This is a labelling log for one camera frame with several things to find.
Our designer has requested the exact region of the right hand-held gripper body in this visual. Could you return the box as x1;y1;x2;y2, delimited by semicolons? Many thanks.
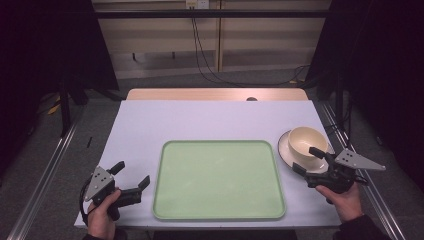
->
304;148;387;195

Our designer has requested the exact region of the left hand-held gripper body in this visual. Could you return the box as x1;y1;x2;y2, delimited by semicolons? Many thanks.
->
83;165;144;222

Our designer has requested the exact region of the cream bowl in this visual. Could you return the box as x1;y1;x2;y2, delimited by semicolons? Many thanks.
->
287;126;329;162

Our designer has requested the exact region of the white plate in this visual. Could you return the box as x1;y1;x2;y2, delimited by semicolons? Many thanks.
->
277;129;336;175

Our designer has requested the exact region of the person's left hand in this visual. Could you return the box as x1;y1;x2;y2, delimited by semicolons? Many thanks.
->
86;188;122;240

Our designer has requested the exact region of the person's right hand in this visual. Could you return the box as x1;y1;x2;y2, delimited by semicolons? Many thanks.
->
315;181;365;224

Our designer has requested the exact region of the black metal stand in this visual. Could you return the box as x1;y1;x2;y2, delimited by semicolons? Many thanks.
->
334;71;345;128
58;78;73;138

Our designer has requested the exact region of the green tray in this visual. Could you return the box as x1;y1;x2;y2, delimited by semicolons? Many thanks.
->
152;139;287;221

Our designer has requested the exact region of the yellow floor item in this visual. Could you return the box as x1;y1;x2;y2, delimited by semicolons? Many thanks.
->
46;94;63;116

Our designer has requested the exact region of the white table board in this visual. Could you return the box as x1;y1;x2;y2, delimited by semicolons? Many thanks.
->
73;99;343;230

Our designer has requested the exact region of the dark curtain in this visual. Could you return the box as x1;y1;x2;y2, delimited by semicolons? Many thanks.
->
304;0;424;193
0;0;120;174

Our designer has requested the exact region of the wooden table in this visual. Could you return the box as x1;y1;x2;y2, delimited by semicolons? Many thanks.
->
125;87;310;102

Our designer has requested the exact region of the black horizontal bar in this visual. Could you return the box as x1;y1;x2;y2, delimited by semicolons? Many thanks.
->
93;9;332;20

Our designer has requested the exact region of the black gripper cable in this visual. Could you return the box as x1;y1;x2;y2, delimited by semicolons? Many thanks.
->
78;178;93;228

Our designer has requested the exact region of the aluminium floor rail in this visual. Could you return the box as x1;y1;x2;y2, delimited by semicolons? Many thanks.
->
6;121;81;240
319;101;407;240

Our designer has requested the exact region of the black wall cable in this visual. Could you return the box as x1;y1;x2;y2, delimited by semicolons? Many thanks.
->
190;17;312;88

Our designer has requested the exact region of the wooden wall post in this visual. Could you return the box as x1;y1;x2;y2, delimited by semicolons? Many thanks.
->
214;0;225;73

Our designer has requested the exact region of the white wall socket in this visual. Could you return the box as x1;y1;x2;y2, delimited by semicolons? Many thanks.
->
185;0;211;10

